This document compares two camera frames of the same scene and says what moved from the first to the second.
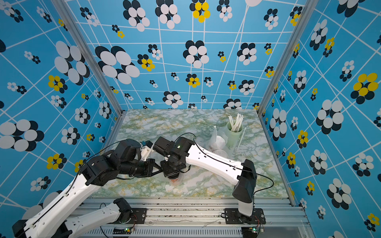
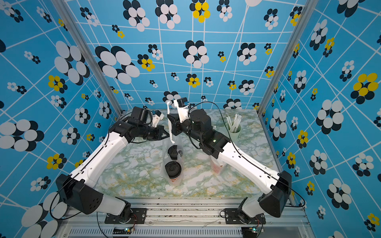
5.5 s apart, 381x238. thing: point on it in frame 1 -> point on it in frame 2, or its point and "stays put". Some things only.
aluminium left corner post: [74, 29] stays put
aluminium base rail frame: [204, 217] stays put
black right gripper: [166, 172] -> [178, 129]
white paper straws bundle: [235, 127] stays put
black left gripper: [151, 162] -> [160, 128]
